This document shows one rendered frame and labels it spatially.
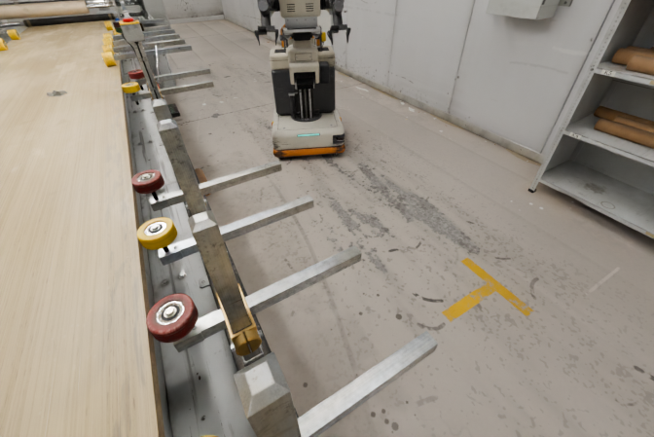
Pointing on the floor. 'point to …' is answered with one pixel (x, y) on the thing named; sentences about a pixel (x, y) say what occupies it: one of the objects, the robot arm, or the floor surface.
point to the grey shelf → (580, 122)
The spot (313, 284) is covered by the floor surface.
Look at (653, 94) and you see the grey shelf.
